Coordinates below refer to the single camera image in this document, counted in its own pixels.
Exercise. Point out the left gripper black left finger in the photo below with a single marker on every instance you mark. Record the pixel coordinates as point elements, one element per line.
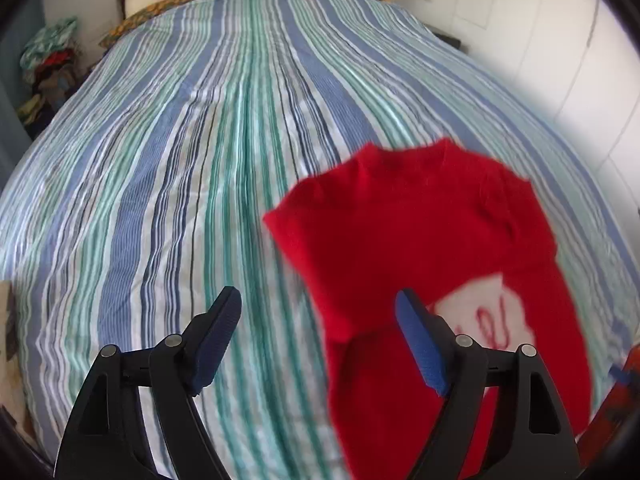
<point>105,436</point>

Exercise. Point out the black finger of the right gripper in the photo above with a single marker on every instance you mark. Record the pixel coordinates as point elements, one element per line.
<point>616,422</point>
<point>620,375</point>

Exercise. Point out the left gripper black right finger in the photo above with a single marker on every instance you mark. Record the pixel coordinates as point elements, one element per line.
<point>530,434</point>

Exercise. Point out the red sweater with white rabbit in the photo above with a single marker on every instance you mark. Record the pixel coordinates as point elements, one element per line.
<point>469,237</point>

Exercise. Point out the pile of colourful clothes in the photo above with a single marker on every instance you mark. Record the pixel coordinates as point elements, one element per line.
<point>49,66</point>

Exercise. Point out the patterned cushion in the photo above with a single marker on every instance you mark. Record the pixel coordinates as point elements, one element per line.
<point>13,400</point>

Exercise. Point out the blue green striped bedspread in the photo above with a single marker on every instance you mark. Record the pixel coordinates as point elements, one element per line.
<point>144,198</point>

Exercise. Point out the white wardrobe doors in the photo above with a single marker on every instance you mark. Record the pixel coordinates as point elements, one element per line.
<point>573,61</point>

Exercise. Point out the dark wooden nightstand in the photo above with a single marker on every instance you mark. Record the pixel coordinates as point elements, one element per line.
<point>453,41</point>

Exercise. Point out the teal blue curtain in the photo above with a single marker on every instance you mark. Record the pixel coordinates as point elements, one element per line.
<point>15,141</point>

